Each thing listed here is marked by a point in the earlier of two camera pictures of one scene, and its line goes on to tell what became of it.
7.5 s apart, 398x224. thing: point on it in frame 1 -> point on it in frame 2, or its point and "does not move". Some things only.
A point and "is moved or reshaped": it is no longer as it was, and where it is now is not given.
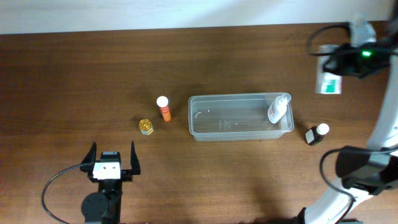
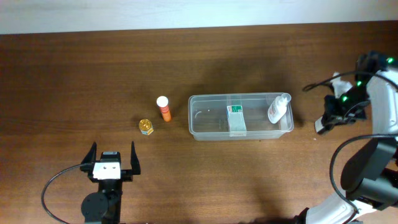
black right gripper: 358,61 -> 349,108
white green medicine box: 327,83 -> 237,124
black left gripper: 127,175 does not move
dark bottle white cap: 314,134 is moved or reshaped
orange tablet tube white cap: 162,101 does not move
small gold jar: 145,126 does not move
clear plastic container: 243,117 does not move
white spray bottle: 278,108 does not move
